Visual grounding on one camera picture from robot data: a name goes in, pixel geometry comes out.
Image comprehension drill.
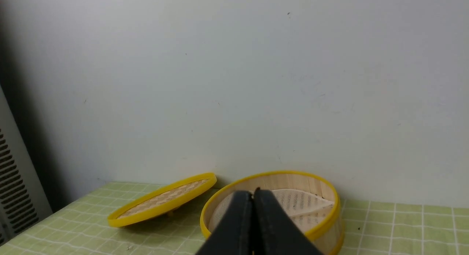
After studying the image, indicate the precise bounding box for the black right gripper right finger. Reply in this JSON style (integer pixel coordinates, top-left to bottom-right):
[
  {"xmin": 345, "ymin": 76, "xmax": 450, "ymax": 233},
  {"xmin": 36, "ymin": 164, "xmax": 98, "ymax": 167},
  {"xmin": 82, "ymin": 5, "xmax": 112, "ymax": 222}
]
[{"xmin": 253, "ymin": 188, "xmax": 322, "ymax": 255}]

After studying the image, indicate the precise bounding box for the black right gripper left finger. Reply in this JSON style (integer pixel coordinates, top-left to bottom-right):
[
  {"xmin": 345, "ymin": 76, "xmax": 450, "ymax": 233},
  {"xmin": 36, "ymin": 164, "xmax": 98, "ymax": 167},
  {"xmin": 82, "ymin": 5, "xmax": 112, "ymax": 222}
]
[{"xmin": 196, "ymin": 191, "xmax": 253, "ymax": 255}]

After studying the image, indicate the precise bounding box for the yellow-rimmed bamboo steamer basket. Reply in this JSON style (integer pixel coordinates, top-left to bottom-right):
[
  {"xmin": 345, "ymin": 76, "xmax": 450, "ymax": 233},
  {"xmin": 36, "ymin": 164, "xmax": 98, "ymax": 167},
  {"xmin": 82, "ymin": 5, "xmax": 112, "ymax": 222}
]
[{"xmin": 200, "ymin": 170, "xmax": 344, "ymax": 255}]

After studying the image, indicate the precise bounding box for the yellow-rimmed bamboo steamer lid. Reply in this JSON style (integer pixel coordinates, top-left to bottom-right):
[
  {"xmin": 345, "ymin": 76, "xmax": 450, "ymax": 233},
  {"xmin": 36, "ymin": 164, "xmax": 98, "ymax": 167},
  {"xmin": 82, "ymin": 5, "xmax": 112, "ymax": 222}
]
[{"xmin": 107, "ymin": 173, "xmax": 217, "ymax": 227}]

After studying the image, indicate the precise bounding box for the green checkered tablecloth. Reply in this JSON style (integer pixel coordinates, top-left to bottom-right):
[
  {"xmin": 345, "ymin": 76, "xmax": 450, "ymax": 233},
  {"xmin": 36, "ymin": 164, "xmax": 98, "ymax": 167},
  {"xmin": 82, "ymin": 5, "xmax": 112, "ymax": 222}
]
[{"xmin": 1, "ymin": 182, "xmax": 469, "ymax": 255}]

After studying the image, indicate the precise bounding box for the white vented appliance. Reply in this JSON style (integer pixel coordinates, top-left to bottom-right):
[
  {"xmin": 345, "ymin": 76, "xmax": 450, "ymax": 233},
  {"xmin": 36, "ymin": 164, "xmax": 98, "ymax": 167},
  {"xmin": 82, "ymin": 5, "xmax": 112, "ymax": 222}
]
[{"xmin": 0, "ymin": 92, "xmax": 52, "ymax": 245}]

